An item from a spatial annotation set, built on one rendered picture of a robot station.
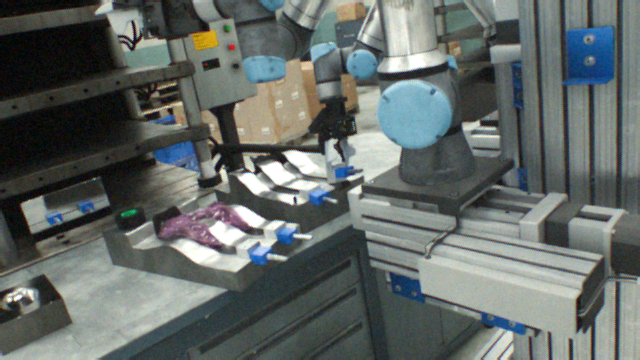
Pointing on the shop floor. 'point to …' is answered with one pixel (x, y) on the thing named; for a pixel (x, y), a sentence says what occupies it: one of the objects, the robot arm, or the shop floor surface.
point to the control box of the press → (220, 80)
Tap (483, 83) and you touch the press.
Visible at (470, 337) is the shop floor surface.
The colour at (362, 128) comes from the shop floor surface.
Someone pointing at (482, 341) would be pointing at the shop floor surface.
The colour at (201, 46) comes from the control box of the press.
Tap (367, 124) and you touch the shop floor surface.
